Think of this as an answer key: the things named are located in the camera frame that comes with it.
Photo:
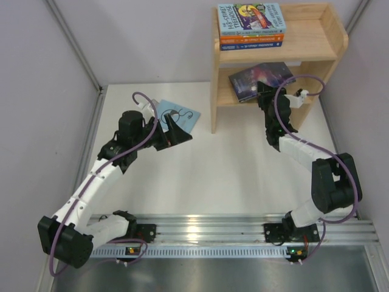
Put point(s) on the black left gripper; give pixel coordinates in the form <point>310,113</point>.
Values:
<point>162,137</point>

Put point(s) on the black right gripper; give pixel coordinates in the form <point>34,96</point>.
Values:
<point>267,99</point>

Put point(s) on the light blue thin booklet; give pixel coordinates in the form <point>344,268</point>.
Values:
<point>184,117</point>

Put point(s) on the purple galaxy cover book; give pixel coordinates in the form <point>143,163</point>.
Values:
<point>244,83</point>

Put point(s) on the blue 91-storey treehouse book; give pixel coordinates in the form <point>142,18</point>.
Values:
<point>226,47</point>

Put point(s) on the orange 78-storey treehouse book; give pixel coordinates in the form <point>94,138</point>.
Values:
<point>240,39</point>

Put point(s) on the light blue 143-storey treehouse book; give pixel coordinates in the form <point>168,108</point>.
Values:
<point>250,19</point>

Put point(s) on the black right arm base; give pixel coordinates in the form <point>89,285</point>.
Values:
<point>277,234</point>

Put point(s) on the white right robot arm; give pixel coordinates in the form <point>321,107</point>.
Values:
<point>334,183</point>

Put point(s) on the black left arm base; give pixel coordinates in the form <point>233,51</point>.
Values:
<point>145,232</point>

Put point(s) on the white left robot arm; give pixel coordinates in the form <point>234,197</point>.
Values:
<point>67,236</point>

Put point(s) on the wooden two-tier shelf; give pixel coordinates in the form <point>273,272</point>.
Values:
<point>314,43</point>

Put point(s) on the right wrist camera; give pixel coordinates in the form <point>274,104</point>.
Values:
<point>298,99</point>

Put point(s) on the aluminium mounting rail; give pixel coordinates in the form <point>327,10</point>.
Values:
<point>239,236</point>

